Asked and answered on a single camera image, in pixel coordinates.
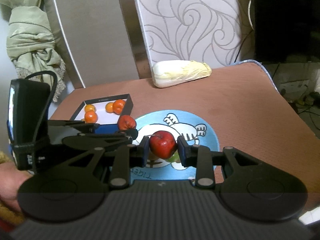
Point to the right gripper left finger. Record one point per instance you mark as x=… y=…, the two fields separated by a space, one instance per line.
x=127 y=157

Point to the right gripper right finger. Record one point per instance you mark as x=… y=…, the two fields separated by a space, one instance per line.
x=199 y=157

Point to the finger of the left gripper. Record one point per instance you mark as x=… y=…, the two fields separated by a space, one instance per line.
x=106 y=129

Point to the orange tangerine with stem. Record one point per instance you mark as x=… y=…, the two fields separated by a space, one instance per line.
x=90 y=117

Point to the dark red apple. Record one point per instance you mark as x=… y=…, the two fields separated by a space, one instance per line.
x=126 y=122

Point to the small yellow orange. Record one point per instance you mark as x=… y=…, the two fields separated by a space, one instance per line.
x=89 y=107
x=109 y=107

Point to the large orange tangerine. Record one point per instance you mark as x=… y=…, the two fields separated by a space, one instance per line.
x=118 y=106

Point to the red apple with stem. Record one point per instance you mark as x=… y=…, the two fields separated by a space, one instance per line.
x=162 y=144

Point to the green lime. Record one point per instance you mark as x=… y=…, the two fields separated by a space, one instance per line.
x=174 y=158

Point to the person left hand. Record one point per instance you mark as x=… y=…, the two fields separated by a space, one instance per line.
x=11 y=180

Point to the black shallow box tray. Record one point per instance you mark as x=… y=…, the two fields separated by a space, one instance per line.
x=104 y=118

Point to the blue cartoon tiger plate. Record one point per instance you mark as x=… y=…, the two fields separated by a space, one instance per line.
x=163 y=128

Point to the brown table mat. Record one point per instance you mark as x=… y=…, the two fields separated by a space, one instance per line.
x=240 y=103

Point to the napa cabbage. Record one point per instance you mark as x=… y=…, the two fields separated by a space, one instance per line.
x=174 y=72

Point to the green tied curtain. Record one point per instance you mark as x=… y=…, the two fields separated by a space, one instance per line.
x=30 y=42

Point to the grey cabinet door panel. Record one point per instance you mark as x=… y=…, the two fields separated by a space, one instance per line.
x=92 y=39

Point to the white power strip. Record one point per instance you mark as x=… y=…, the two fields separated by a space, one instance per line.
x=299 y=95

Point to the white swirl pattern panel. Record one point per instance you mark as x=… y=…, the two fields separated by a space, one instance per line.
x=202 y=30

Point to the dark television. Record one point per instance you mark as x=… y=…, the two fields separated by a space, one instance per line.
x=286 y=31

